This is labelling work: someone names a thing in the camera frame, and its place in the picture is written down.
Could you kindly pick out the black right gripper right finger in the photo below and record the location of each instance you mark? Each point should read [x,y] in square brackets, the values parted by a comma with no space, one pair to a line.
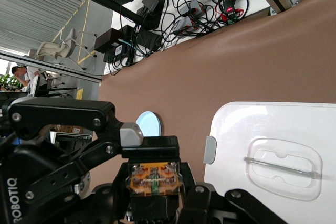
[199,203]

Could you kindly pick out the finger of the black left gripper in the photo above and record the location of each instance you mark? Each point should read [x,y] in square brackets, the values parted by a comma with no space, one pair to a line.
[81,187]
[65,111]

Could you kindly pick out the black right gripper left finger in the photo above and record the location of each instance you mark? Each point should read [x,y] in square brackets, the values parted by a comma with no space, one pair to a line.
[115,197]

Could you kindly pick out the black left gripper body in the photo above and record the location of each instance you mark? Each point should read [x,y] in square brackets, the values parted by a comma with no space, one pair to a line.
[10,200]

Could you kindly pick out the orange and black switch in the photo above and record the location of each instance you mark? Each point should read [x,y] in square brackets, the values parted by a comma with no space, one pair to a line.
[152,179]

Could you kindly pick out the cardboard boxes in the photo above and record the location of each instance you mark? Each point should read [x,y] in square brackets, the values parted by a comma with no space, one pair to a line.
[71,129]

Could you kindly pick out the seated person white shirt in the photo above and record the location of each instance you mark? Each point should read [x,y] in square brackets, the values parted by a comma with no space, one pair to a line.
[27,75]

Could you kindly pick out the green plant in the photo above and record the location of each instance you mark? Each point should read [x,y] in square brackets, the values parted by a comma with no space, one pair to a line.
[9,81]

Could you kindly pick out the beige office chair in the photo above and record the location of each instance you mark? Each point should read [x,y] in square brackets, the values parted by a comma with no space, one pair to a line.
[63,47]

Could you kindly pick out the light blue round plate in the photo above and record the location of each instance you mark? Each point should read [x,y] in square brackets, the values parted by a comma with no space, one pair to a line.
[151,124]

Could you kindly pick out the black power brick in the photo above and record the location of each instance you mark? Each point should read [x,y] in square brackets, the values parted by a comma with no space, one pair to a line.
[107,40]
[150,1]
[149,39]

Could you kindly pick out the white lidded storage box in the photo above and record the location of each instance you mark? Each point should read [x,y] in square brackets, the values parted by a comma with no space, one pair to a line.
[275,129]

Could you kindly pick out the grey power adapter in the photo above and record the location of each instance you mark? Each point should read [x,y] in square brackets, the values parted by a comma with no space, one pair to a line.
[193,5]
[183,26]

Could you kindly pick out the device with red lights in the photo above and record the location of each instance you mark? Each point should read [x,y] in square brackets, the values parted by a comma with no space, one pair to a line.
[229,3]

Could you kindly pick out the aluminium frame beam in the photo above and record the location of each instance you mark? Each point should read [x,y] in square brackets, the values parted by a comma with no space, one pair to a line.
[65,70]

